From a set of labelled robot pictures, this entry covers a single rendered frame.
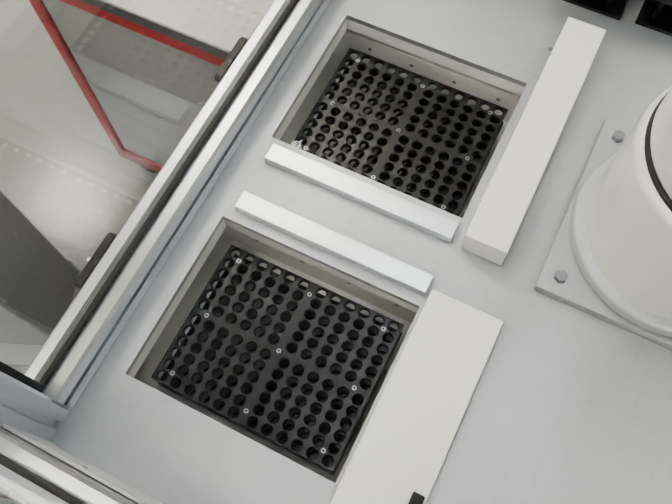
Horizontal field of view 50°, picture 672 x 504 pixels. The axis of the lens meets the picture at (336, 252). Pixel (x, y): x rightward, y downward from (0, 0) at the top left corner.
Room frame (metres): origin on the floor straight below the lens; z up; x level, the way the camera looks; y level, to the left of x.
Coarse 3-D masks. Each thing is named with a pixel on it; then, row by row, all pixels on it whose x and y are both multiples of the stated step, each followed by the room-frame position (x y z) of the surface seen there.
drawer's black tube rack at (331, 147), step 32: (352, 64) 0.61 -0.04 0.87; (384, 64) 0.59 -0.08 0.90; (352, 96) 0.54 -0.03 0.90; (384, 96) 0.54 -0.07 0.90; (416, 96) 0.54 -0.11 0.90; (448, 96) 0.53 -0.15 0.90; (320, 128) 0.50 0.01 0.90; (352, 128) 0.49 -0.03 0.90; (384, 128) 0.49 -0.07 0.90; (416, 128) 0.49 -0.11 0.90; (448, 128) 0.49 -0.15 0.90; (480, 128) 0.48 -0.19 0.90; (352, 160) 0.45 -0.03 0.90; (384, 160) 0.45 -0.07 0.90; (416, 160) 0.44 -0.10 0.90; (448, 160) 0.44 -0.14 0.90; (480, 160) 0.44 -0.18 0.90; (416, 192) 0.40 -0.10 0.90; (448, 192) 0.40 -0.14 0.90
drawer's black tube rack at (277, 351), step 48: (240, 288) 0.29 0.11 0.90; (288, 288) 0.30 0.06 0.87; (240, 336) 0.23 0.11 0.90; (288, 336) 0.23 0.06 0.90; (336, 336) 0.23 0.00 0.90; (384, 336) 0.23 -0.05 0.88; (192, 384) 0.18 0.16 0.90; (240, 384) 0.18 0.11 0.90; (288, 384) 0.18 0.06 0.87; (336, 384) 0.17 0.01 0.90; (288, 432) 0.13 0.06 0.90; (336, 432) 0.12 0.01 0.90
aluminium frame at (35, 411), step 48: (288, 48) 0.56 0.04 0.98; (240, 96) 0.49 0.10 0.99; (192, 192) 0.37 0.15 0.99; (144, 240) 0.32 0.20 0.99; (144, 288) 0.28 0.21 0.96; (96, 336) 0.22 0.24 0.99; (0, 384) 0.15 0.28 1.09; (48, 384) 0.17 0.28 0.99; (0, 432) 0.11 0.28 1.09; (48, 432) 0.13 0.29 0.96; (48, 480) 0.07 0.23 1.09; (96, 480) 0.07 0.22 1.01
